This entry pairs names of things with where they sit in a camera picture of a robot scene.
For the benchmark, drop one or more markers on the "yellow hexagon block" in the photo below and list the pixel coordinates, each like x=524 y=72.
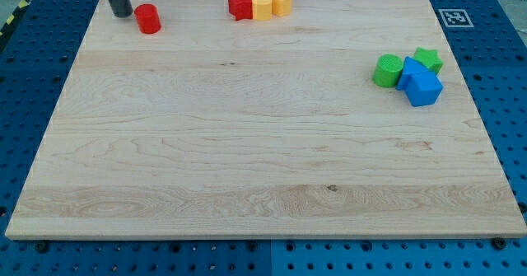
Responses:
x=281 y=7

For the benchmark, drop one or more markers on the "red star block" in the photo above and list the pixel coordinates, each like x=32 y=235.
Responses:
x=240 y=9

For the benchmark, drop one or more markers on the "wooden board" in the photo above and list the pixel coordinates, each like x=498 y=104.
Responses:
x=213 y=129

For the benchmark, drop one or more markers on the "black bolt front left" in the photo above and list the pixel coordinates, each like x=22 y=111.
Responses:
x=41 y=247

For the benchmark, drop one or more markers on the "blue triangle block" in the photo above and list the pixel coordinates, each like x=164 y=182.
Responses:
x=410 y=66

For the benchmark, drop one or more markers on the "black bolt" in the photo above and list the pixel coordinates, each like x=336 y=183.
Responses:
x=41 y=247
x=498 y=243

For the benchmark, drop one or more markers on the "green cylinder block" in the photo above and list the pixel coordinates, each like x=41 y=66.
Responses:
x=387 y=70

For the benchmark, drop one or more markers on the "yellow heart block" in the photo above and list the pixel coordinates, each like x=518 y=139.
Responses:
x=262 y=10

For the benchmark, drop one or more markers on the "red cylinder block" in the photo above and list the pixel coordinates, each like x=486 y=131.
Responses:
x=147 y=18

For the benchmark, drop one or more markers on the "blue cube block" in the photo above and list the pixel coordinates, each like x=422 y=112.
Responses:
x=423 y=88

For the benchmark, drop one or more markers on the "black bolt front right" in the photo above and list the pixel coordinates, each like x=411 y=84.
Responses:
x=498 y=243

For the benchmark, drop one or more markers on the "green star block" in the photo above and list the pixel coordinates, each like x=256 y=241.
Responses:
x=429 y=58

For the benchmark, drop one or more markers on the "white fiducial marker tag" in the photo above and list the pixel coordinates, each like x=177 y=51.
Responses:
x=455 y=18

